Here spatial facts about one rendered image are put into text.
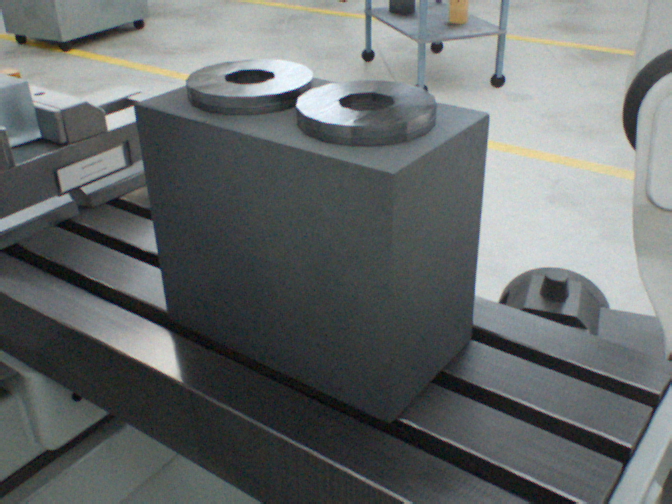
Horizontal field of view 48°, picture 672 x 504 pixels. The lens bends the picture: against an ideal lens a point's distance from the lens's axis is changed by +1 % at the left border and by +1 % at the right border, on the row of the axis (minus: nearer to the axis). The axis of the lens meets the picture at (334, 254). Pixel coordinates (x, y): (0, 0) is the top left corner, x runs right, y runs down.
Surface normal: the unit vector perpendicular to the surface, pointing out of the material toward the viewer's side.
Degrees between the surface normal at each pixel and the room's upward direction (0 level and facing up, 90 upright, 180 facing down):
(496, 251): 0
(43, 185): 90
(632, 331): 0
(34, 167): 90
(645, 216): 115
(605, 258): 0
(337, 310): 90
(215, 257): 90
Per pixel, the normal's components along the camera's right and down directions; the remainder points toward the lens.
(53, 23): -0.52, 0.44
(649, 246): -0.32, 0.80
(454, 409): -0.02, -0.87
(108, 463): 0.81, 0.28
